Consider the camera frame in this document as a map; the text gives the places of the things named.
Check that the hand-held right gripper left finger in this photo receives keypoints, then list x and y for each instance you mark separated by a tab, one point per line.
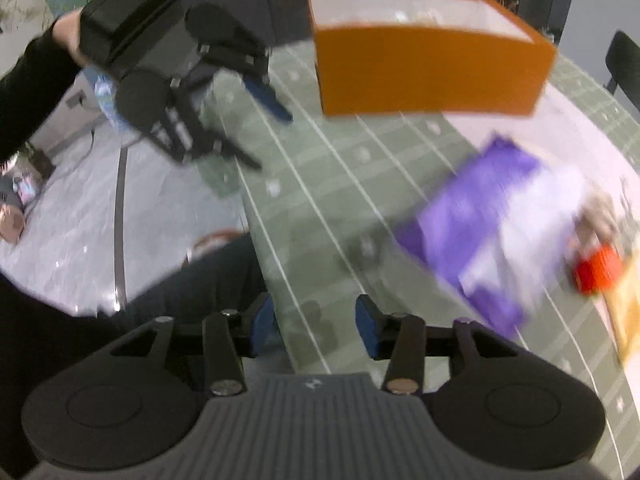
261	327

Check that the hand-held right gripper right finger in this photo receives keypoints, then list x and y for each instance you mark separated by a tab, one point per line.
366	327

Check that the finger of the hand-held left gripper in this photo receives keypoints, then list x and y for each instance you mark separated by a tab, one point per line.
267	97
192	130

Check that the orange box with white inside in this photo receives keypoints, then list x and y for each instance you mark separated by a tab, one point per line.
425	75

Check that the person's left forearm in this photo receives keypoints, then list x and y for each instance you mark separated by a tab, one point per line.
30	85

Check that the purple soft packet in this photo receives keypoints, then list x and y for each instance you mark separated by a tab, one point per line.
475	220

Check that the red round object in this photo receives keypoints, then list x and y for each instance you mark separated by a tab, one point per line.
597	270

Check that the yellow brown flat object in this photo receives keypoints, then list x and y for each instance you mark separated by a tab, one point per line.
627	320

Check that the black chair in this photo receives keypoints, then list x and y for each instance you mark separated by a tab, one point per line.
625	65

